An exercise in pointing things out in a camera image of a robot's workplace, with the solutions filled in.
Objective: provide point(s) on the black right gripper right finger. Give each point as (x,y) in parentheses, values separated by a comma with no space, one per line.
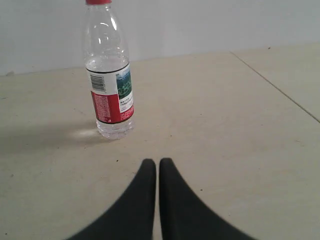
(184,216)

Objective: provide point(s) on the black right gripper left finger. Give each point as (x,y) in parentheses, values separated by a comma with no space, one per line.
(131,217)

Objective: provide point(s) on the clear plastic water bottle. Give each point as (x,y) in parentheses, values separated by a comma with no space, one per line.
(107,64)

